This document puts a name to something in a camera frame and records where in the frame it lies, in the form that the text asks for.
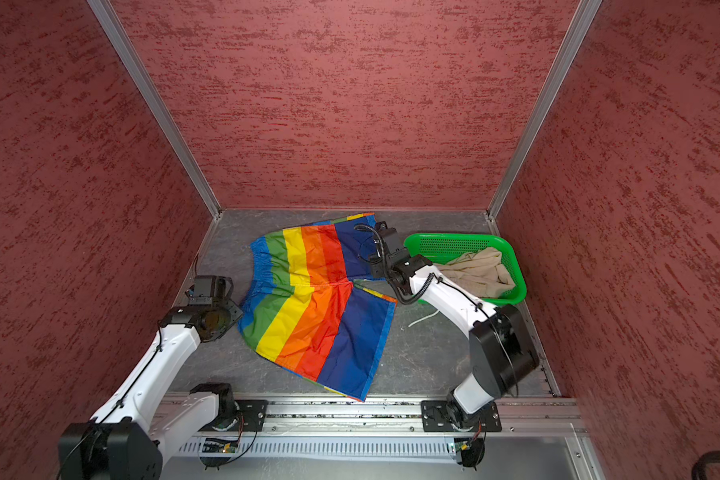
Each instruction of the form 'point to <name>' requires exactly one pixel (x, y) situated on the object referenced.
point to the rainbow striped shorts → (310, 303)
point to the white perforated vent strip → (332, 447)
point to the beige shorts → (482, 272)
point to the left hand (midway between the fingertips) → (234, 321)
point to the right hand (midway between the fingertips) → (378, 263)
